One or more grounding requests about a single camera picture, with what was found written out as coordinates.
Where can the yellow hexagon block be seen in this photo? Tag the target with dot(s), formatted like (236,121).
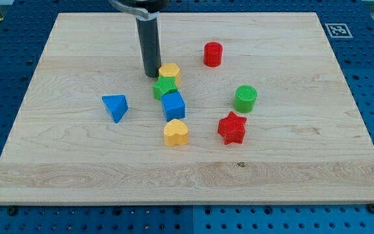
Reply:
(171,70)

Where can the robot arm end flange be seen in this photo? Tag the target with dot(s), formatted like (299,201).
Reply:
(143,10)

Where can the green star block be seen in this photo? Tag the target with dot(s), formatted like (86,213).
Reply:
(163,86)

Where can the red star block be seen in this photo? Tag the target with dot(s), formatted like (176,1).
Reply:
(232,128)

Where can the blue cube block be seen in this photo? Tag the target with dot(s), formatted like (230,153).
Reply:
(173,106)

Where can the yellow heart block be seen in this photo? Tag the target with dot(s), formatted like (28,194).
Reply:
(176,133)

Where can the green cylinder block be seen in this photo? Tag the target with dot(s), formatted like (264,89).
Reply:
(245,97)

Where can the red cylinder block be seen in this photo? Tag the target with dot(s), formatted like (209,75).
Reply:
(213,52)

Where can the blue triangle block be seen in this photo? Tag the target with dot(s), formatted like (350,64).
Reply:
(116,106)

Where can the wooden board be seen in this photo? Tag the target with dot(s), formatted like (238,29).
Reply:
(305,140)

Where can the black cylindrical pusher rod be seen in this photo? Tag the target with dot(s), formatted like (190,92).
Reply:
(150,46)

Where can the white fiducial marker tag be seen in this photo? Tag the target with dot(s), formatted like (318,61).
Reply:
(338,31)

